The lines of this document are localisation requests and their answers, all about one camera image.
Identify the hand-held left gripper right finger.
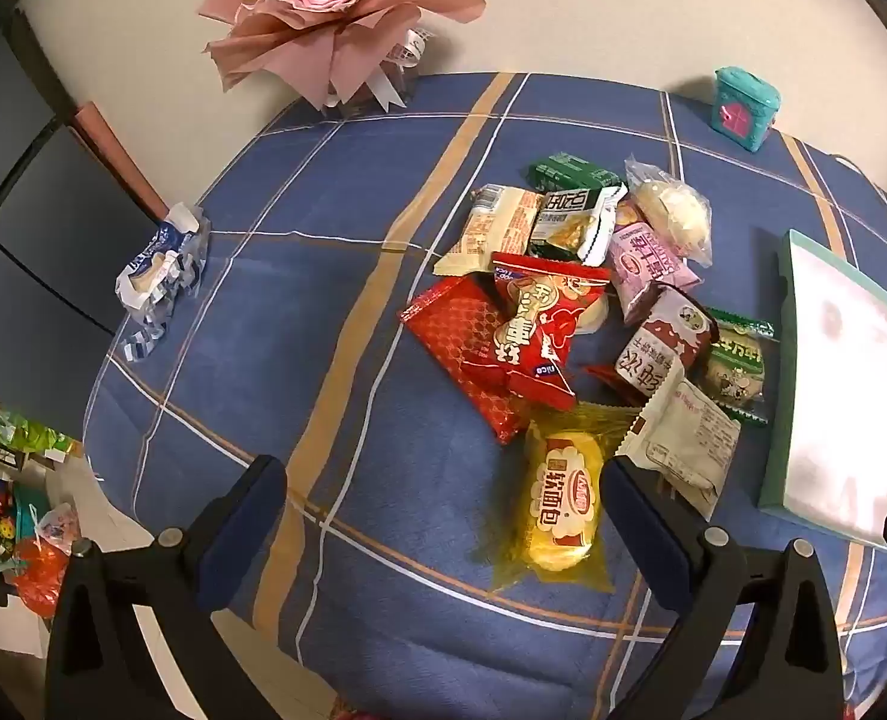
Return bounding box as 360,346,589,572
599,456,843,720

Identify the green white cracker packet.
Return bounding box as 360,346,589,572
527,184,628,267

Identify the green clear pastry packet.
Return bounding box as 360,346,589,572
694,307,779,427

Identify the round pale pastry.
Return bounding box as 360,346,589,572
574,292,611,335

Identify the blue white snack wrapper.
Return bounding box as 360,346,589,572
113,202,212,361

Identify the blue plaid tablecloth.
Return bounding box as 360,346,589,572
83,71,887,720

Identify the pink snack packet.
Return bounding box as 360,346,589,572
608,221,703,327

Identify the orange plastic bag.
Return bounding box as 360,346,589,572
12,540,70,620

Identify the yellow bread packet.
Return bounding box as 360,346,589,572
488,403,643,592

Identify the red patterned snack packet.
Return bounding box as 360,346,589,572
400,275,534,445

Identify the brown white snack packet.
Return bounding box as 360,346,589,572
614,285,720,406

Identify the green packets pile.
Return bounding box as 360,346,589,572
0,405,85,470

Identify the beige cracker packet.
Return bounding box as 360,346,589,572
433,184,545,276

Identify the white plastic bag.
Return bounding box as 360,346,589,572
34,502,85,545

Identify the green snack packet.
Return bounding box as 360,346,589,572
527,152,628,192

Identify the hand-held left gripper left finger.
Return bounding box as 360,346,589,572
44,454,288,720

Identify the pink flower bouquet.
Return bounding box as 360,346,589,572
196,0,487,115

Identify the pink board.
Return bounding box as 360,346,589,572
72,101,170,222

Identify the teal toy house box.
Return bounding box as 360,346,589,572
715,66,781,147

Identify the red peanut snack packet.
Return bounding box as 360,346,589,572
490,251,611,412

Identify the clear wrapped white pastry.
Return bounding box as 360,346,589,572
623,156,714,267

